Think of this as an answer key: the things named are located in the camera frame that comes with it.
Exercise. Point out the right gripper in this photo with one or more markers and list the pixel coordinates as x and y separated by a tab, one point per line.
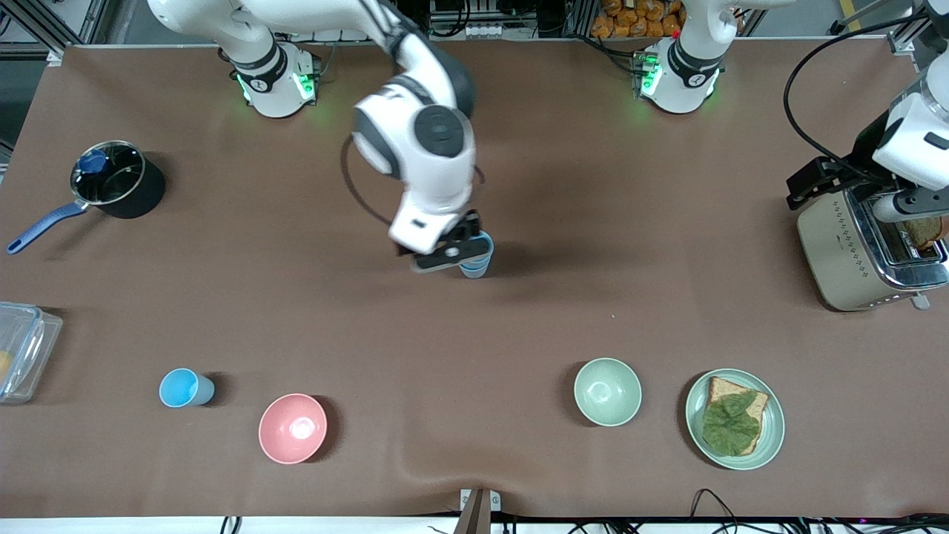
468	223

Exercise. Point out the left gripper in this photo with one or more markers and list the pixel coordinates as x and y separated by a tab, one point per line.
866	153

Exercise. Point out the blue plastic cup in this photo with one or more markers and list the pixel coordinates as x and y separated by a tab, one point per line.
485	248
182	389

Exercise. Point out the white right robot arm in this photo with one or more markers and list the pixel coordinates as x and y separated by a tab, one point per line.
422	141

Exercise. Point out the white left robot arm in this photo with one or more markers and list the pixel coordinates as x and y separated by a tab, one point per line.
682	74

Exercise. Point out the beige and chrome toaster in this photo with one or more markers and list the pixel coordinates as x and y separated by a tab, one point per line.
834	252

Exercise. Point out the brown table cover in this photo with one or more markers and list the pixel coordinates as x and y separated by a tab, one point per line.
445	334

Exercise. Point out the brown toast slice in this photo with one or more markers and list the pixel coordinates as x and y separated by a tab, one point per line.
923	233

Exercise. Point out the pale green bowl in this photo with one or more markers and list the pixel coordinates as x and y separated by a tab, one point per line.
608	391

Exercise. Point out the brown bread slice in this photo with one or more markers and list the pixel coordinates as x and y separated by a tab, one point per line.
723	387

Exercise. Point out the orange packaged goods pile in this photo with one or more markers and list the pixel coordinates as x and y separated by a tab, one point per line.
637	18

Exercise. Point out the pale green plate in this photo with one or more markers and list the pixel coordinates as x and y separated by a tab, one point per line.
775	423

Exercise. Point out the pink bowl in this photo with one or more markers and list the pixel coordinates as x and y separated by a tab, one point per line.
293	429

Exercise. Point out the green lettuce leaf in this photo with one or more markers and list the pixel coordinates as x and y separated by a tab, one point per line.
730	426

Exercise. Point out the glass lid with blue knob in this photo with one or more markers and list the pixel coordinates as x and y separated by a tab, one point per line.
111	178

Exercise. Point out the clear plastic container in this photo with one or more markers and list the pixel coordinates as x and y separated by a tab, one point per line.
26	348

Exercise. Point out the metal table clamp bracket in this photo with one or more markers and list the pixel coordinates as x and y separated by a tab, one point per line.
480	508

